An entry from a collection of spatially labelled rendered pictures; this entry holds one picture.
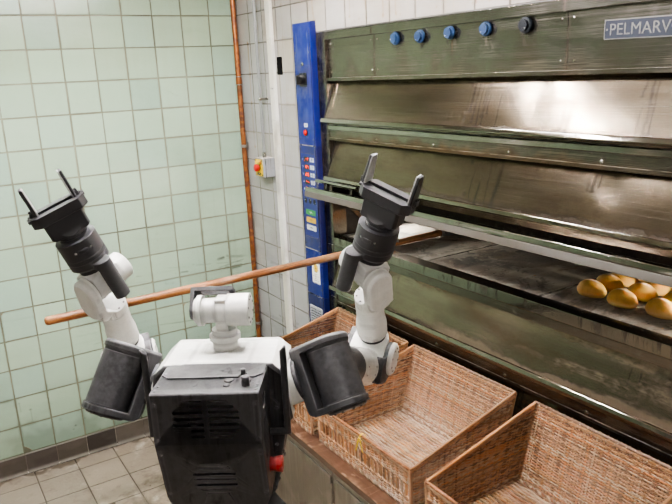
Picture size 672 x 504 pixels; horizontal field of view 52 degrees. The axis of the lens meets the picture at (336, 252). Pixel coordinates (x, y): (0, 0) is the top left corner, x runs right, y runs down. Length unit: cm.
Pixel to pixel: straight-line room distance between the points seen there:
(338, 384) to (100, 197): 254
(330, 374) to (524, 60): 127
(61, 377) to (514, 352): 240
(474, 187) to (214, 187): 186
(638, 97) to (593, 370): 81
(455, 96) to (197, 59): 176
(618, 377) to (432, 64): 123
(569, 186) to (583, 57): 37
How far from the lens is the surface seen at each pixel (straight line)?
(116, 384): 146
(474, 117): 239
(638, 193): 204
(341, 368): 137
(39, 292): 375
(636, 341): 212
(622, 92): 205
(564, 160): 216
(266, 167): 363
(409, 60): 269
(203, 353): 142
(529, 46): 226
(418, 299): 280
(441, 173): 257
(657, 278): 185
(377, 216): 140
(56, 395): 394
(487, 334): 252
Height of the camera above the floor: 193
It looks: 15 degrees down
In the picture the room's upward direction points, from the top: 3 degrees counter-clockwise
